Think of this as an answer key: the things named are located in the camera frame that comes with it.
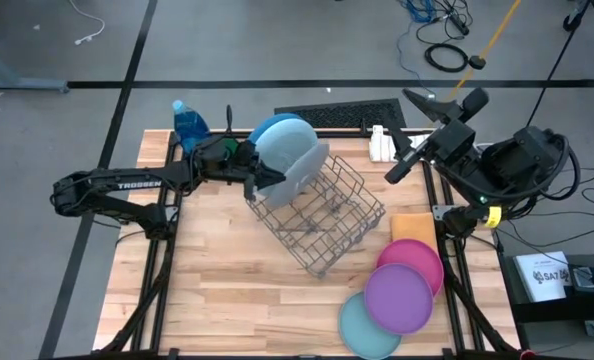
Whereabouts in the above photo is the yellow hanging cable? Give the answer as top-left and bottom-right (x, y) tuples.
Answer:
(444, 0), (522, 101)

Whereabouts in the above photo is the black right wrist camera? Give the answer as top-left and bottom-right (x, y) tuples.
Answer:
(462, 87), (490, 117)

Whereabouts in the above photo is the white floor cable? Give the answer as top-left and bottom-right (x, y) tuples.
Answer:
(68, 0), (107, 47)

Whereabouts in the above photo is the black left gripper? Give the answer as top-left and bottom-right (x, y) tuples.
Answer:
(196, 139), (288, 202)

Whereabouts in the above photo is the grey metal post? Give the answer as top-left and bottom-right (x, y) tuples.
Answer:
(0, 42), (71, 94)

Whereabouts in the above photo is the white striped towel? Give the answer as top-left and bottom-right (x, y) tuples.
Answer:
(368, 124), (433, 164)

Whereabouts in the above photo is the large grey plate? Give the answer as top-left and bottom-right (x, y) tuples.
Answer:
(256, 142), (331, 210)

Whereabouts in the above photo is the blue dish soap bottle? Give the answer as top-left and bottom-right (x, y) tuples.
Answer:
(171, 99), (212, 155)

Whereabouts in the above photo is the small pink plate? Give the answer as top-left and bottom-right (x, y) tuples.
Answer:
(376, 238), (445, 297)

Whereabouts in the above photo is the coiled black cable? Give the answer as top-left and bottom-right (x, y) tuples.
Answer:
(423, 43), (471, 74)

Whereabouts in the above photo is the small purple plate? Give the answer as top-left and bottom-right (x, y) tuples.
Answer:
(363, 263), (434, 336)

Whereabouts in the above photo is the large dark blue plate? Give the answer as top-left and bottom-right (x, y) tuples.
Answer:
(246, 112), (303, 146)

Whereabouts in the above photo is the white printed booklet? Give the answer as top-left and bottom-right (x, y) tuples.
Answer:
(514, 250), (573, 304)

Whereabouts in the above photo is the thin black slanted pole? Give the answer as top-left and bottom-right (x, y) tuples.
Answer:
(525, 0), (591, 129)

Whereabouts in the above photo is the small teal plate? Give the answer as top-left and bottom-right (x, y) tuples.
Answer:
(338, 291), (403, 360)

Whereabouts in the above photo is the black side cart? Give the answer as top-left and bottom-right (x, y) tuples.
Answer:
(496, 234), (594, 351)

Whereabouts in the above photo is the black power strip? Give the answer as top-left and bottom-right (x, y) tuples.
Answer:
(444, 7), (471, 36)

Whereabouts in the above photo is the black floor vent grille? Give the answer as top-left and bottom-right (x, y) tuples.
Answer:
(274, 98), (408, 130)

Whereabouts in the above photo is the black device on cart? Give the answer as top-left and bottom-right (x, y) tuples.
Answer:
(569, 264), (594, 294)

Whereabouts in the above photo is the blue floor cable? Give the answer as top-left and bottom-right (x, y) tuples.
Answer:
(395, 0), (448, 99)

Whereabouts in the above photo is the grey wire dish rack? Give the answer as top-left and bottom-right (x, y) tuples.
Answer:
(244, 152), (387, 280)

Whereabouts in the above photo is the yellow cable tag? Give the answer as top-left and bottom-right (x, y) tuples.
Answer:
(484, 205), (503, 229)

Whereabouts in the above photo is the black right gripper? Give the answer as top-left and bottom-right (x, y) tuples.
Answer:
(384, 88), (478, 185)

